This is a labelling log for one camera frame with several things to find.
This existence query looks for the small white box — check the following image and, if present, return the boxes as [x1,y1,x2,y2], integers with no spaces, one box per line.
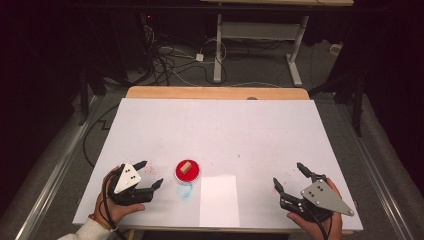
[328,42,345,57]

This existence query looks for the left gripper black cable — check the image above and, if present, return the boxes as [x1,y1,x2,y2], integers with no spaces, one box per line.
[101,175,130,240]

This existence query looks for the person's left hand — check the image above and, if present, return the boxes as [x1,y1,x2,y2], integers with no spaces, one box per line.
[92,166,147,228]

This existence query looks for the long white cable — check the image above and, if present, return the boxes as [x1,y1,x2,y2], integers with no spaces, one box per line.
[168,68,283,89]

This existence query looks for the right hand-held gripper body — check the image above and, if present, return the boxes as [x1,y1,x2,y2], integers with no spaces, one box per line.
[279,171,355,224]

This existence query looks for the large white board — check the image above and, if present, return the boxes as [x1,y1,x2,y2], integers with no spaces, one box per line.
[72,97,364,233]

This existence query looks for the thin black floor cable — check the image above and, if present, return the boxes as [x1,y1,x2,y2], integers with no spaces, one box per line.
[82,103,120,168]

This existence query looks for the person's right hand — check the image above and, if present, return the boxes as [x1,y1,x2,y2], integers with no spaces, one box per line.
[286,177,345,240]

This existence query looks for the metal floor rail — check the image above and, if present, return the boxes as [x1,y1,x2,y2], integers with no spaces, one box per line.
[334,101,416,240]
[13,94,103,240]

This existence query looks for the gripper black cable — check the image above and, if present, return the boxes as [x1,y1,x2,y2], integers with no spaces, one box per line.
[309,211,334,240]
[101,175,130,240]

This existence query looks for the wooden table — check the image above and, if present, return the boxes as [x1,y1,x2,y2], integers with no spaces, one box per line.
[79,85,355,236]

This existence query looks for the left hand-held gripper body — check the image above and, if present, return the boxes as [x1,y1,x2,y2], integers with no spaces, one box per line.
[107,162,155,206]

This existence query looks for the white paper sheet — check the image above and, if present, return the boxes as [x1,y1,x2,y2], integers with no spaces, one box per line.
[198,174,241,229]

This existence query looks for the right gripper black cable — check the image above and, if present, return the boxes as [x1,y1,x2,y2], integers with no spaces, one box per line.
[309,211,334,240]

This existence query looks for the black metal stand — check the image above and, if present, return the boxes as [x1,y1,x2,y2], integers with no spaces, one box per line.
[77,64,92,128]
[307,64,366,138]

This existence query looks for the round red ink pad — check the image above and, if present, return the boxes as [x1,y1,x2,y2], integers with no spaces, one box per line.
[174,159,201,183]

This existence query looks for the white frame desk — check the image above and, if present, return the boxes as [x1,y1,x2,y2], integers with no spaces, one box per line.
[199,0,355,88]

